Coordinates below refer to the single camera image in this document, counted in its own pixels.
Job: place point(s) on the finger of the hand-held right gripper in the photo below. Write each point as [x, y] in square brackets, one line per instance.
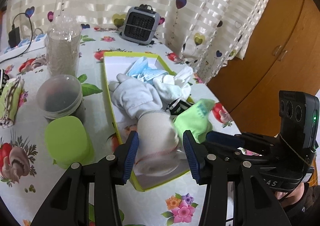
[222, 138]
[232, 151]

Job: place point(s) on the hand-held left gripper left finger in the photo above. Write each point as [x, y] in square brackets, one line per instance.
[130, 158]

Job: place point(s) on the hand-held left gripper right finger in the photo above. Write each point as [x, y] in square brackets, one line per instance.
[191, 158]

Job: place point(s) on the green printed sock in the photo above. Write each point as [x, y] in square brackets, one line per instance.
[197, 118]

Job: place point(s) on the white sock with red stitching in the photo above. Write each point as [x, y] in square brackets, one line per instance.
[155, 133]

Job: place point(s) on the black white striped sock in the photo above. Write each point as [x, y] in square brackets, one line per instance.
[2, 78]
[178, 107]

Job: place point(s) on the pale grey glove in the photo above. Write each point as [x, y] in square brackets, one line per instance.
[135, 97]

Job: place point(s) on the white box with green rim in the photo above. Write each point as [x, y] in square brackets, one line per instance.
[110, 81]

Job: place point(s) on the blue face mask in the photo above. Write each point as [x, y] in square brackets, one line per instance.
[146, 71]

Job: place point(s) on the person's right hand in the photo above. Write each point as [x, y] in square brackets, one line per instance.
[291, 197]

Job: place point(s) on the clear jar with dark contents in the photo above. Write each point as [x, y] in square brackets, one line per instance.
[60, 98]

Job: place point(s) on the wooden cabinet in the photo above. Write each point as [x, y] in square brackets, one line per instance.
[272, 48]

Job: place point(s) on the printed vegetable tablecloth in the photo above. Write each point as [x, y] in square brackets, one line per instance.
[30, 116]

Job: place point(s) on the clear bottle of beige grain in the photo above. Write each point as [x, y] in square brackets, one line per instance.
[63, 48]

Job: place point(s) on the light green cloth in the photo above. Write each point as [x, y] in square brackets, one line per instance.
[8, 101]

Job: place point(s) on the patterned trim sock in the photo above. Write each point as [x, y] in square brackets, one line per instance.
[11, 96]

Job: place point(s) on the small grey heater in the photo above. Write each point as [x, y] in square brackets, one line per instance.
[141, 25]

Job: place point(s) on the white power strip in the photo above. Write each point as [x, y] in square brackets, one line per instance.
[27, 42]

